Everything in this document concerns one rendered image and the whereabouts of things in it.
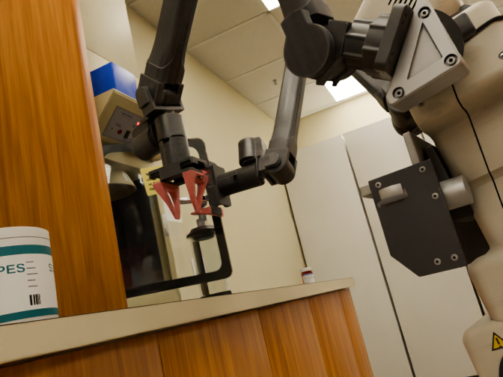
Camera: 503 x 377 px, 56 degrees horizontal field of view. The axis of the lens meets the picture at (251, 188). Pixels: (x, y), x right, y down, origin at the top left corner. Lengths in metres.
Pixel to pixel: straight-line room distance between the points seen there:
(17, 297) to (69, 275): 0.42
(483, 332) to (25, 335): 0.59
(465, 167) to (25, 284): 0.66
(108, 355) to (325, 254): 3.51
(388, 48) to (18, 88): 1.00
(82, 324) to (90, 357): 0.07
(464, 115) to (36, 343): 0.66
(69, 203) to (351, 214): 3.20
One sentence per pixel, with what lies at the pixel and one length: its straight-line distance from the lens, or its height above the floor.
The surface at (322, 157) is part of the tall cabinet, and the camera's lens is 4.26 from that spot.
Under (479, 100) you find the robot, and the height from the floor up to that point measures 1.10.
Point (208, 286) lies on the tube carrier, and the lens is 1.46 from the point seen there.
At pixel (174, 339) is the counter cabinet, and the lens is 0.89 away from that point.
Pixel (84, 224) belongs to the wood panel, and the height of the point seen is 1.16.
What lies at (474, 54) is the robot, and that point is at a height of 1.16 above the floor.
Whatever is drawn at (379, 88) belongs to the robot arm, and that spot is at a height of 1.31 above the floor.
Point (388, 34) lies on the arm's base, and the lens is 0.65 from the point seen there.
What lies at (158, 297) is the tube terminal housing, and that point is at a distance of 1.36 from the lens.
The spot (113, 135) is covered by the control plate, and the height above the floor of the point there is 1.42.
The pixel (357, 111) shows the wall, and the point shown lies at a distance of 4.78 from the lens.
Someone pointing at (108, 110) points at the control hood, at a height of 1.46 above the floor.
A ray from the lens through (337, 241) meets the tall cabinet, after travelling 4.14.
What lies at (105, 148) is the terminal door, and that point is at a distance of 1.29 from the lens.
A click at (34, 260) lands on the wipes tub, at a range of 0.78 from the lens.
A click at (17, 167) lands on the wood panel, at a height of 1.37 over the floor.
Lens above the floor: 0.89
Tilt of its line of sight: 14 degrees up
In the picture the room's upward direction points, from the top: 13 degrees counter-clockwise
